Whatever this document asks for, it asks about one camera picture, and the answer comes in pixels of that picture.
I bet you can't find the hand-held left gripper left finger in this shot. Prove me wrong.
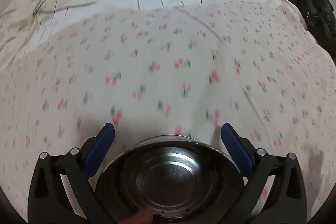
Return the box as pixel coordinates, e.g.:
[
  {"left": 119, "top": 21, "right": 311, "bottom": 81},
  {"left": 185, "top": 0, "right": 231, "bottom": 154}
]
[{"left": 28, "top": 123, "right": 116, "bottom": 224}]

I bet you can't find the person's left hand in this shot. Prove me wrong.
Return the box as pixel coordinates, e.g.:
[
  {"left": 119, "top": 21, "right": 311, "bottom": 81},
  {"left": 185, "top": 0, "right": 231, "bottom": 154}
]
[{"left": 128, "top": 210, "right": 153, "bottom": 224}]

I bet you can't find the black garment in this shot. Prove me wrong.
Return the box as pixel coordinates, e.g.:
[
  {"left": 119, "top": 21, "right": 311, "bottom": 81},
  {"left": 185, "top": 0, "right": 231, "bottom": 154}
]
[{"left": 276, "top": 0, "right": 336, "bottom": 43}]

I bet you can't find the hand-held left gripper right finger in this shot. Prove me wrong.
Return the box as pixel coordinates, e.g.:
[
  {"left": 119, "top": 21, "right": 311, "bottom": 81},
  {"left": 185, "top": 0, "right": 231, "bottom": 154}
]
[{"left": 220, "top": 123, "right": 307, "bottom": 224}]

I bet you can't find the round metal tin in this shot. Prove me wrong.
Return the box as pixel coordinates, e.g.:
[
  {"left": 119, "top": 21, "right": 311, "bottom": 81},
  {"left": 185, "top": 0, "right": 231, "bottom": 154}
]
[{"left": 95, "top": 135, "right": 247, "bottom": 224}]

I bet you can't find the cherry print bed sheet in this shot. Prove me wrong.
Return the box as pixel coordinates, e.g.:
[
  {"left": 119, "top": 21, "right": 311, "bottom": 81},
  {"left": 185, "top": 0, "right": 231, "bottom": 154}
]
[{"left": 0, "top": 0, "right": 336, "bottom": 224}]

